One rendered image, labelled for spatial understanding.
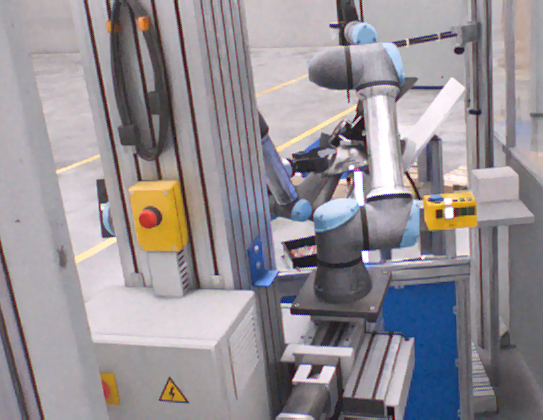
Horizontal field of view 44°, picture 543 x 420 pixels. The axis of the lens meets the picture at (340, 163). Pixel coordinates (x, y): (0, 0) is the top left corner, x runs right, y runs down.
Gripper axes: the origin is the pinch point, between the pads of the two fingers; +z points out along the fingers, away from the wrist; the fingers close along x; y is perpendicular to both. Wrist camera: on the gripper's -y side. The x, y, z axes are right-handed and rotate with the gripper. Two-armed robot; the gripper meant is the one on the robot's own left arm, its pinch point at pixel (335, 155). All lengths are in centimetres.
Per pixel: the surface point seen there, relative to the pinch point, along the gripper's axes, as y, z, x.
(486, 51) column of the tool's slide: -5, 82, -26
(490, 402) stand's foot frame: -20, 45, 115
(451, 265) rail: -39, 12, 39
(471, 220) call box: -48, 15, 22
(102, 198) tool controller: 20, -78, -3
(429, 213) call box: -40.4, 4.3, 17.9
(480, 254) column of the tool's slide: 9, 81, 68
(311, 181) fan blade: 19.8, 1.2, 12.2
